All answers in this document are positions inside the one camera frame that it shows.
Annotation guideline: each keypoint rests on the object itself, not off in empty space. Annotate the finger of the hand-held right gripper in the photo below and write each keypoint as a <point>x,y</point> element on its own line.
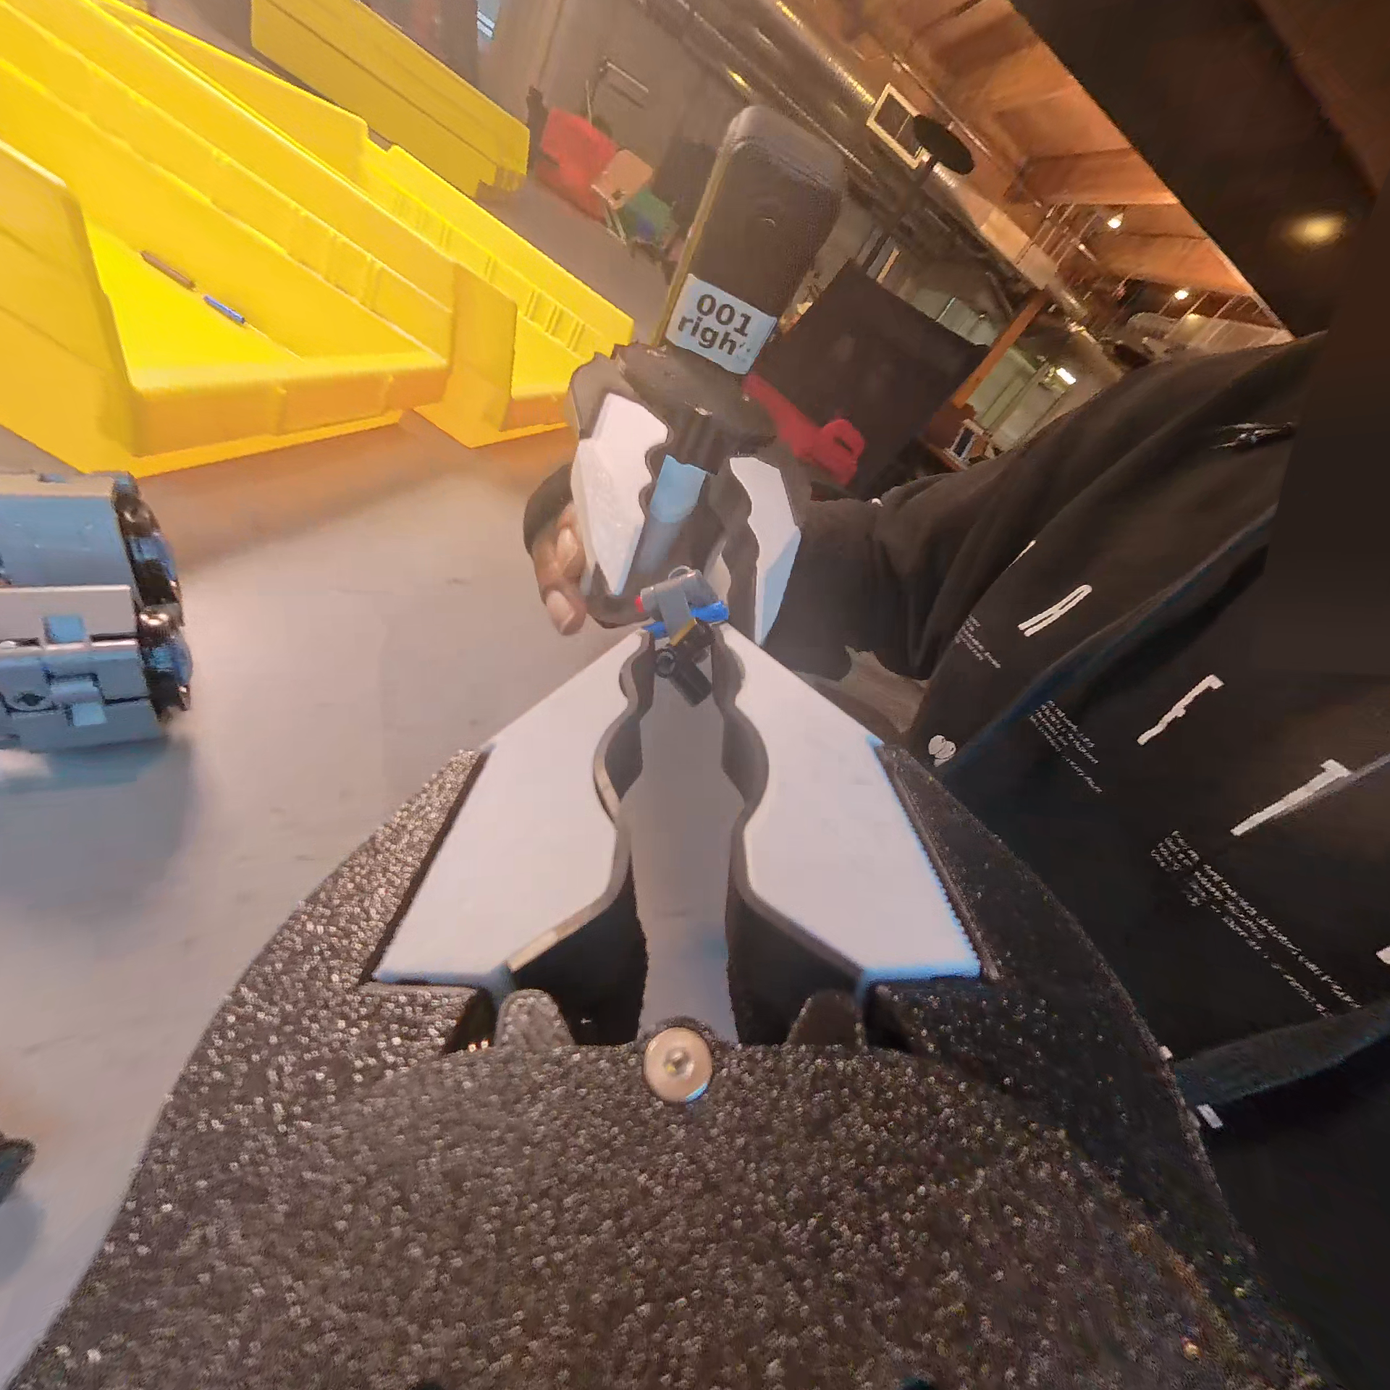
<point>776,531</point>
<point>607,500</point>

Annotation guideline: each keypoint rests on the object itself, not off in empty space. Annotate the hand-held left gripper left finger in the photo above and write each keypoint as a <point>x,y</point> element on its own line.
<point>510,869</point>

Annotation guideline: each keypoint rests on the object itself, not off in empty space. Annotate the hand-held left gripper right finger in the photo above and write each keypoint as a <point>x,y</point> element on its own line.
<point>857,857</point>

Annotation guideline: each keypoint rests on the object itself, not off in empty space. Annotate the grey angular connector piece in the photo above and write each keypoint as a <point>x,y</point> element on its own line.
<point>678,592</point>

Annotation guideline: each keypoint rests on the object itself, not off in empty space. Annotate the black connector with blue pins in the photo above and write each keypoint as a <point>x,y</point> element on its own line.
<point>683,667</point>

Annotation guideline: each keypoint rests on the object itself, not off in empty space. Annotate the person's right forearm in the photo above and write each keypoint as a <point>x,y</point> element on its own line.
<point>923,564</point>

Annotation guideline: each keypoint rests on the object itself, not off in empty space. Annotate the grey desk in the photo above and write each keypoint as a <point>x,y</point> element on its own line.
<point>326,652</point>

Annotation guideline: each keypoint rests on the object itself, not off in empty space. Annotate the person's right hand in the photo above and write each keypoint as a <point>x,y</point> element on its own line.
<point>564,576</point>

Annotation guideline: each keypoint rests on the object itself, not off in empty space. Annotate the red chair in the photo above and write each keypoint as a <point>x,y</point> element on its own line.
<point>831,445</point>

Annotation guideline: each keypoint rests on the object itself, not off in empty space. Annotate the small beige chair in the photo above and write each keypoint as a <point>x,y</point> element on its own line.
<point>624,179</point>

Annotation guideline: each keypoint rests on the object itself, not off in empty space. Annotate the large yellow storage bin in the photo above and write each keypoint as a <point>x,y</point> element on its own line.
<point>195,402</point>

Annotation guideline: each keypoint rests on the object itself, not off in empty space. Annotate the small blue pin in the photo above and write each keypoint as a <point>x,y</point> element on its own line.
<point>223,309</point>

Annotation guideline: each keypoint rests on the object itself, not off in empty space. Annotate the grey twin engine toy assembly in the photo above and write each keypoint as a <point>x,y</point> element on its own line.
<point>65,564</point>

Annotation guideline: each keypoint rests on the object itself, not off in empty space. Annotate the grey beam with black axle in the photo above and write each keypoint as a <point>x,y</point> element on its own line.
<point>10,1162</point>

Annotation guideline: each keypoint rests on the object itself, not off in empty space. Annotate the wooden post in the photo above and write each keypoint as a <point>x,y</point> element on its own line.
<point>999,357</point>

